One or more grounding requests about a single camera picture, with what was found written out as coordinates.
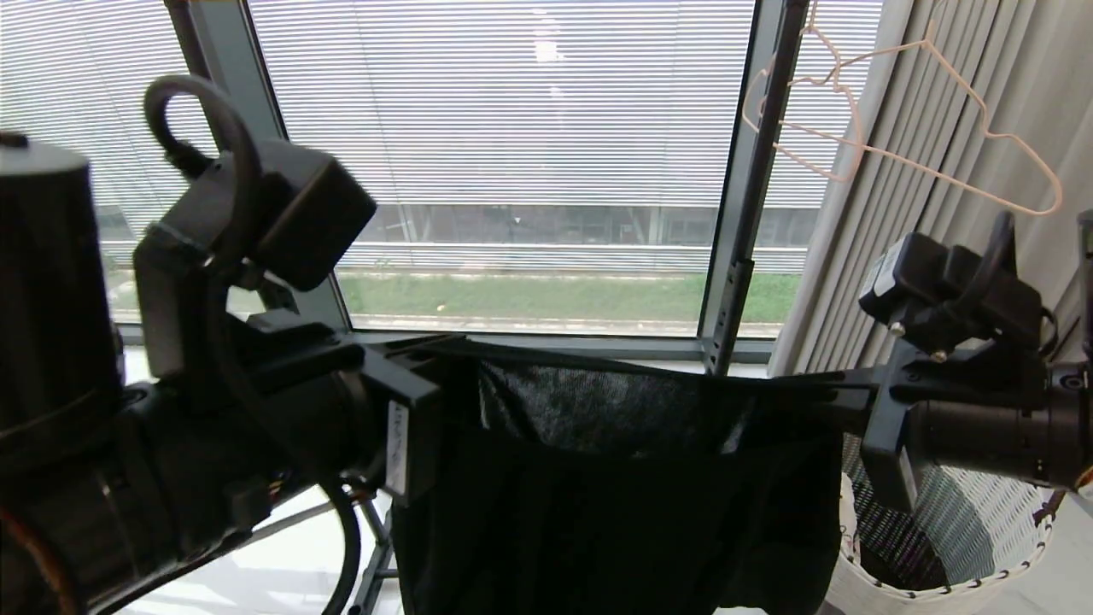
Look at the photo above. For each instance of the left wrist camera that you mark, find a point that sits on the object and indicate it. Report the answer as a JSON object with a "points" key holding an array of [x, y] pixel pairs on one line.
{"points": [[307, 213]]}

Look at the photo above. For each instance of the black clothes rack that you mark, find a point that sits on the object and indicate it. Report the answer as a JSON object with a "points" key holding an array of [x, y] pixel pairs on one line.
{"points": [[736, 299]]}

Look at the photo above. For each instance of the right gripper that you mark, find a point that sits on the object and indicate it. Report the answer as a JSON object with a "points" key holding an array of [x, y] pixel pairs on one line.
{"points": [[982, 440]]}

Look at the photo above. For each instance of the beige curtain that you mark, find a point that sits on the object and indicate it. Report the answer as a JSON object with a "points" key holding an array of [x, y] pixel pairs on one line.
{"points": [[905, 256]]}

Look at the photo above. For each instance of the black short-sleeved shirt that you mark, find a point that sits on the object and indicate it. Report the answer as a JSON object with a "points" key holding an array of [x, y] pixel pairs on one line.
{"points": [[598, 512]]}

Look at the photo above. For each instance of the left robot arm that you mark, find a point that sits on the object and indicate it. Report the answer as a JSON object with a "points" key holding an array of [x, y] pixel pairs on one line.
{"points": [[51, 299]]}

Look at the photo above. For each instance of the window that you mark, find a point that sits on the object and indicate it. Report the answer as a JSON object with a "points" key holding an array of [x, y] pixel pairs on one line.
{"points": [[512, 128]]}

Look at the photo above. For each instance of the pink clothes hanger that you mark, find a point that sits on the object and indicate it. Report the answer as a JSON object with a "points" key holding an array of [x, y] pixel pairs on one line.
{"points": [[956, 73], [824, 47]]}

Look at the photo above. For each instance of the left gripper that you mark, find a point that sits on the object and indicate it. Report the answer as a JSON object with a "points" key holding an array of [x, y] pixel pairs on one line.
{"points": [[299, 427]]}

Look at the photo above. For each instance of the white laundry basket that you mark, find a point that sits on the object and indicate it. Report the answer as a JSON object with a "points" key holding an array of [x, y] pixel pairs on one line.
{"points": [[982, 547]]}

